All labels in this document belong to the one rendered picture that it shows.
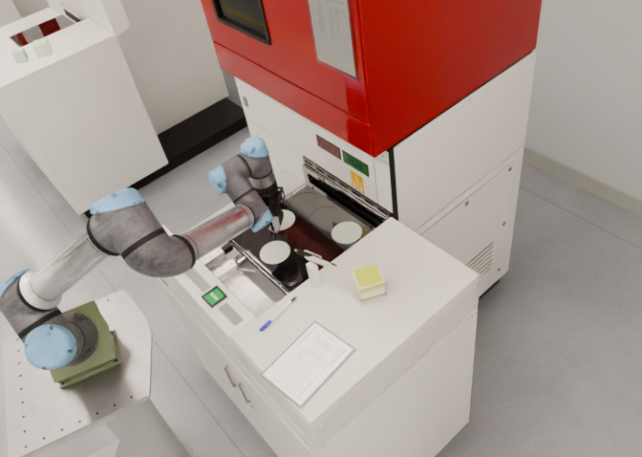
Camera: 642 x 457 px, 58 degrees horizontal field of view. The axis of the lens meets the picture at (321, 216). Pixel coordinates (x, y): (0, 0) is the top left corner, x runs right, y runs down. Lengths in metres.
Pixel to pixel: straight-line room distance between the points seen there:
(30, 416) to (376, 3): 1.47
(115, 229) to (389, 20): 0.81
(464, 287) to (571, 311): 1.27
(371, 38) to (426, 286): 0.68
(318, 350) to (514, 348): 1.33
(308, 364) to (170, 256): 0.45
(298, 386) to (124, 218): 0.58
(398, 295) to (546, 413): 1.11
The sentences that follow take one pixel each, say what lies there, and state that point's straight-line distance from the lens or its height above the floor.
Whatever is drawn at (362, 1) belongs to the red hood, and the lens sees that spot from 1.40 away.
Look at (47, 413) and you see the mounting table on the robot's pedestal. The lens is 1.91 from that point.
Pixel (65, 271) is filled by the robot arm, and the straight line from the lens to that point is 1.54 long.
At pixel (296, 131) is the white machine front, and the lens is 2.03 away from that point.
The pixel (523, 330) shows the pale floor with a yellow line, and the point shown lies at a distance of 2.75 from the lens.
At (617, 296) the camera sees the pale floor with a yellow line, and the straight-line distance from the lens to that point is 2.95.
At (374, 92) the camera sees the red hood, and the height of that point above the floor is 1.43.
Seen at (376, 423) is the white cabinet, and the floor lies 0.69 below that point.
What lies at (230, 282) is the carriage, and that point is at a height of 0.88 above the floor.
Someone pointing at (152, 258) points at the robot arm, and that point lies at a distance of 1.37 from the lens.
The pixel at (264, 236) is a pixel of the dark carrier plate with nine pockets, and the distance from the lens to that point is 1.93.
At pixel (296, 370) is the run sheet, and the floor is 0.97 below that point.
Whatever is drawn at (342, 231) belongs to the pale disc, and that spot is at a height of 0.90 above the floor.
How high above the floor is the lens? 2.25
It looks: 44 degrees down
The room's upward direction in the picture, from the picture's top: 11 degrees counter-clockwise
